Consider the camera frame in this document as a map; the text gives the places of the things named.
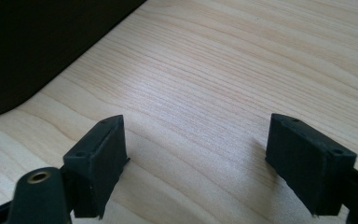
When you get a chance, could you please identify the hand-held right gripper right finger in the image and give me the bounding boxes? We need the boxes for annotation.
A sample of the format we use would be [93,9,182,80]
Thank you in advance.
[265,112,358,217]

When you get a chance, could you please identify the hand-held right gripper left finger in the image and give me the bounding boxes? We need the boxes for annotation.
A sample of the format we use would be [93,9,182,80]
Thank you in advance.
[62,114,131,220]

